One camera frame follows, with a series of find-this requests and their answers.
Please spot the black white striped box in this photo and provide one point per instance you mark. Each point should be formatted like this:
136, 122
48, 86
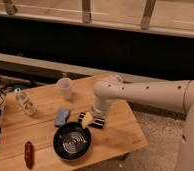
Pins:
96, 123

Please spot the blue sponge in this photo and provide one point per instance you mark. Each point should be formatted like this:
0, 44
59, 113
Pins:
61, 117

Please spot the wooden table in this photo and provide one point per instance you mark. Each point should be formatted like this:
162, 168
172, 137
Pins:
121, 134

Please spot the clear plastic bottle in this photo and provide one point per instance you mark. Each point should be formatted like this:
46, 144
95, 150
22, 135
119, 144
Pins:
25, 102

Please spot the dark ceramic bowl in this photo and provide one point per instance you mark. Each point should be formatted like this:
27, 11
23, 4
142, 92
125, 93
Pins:
72, 141

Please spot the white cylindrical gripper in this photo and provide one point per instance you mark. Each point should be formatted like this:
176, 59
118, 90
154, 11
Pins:
99, 108

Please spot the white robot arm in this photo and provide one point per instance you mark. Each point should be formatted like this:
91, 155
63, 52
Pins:
170, 95

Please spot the translucent plastic cup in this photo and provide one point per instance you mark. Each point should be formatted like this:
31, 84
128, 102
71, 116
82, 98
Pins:
65, 86

